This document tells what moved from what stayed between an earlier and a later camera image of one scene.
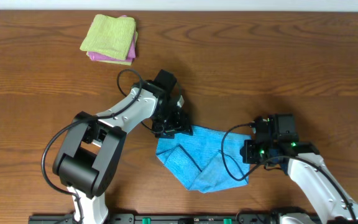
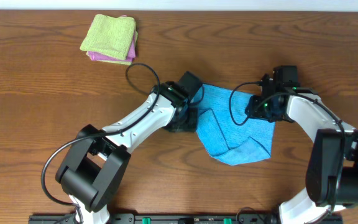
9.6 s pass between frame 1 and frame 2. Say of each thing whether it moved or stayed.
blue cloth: moved
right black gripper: moved
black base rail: stayed
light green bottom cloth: stayed
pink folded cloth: stayed
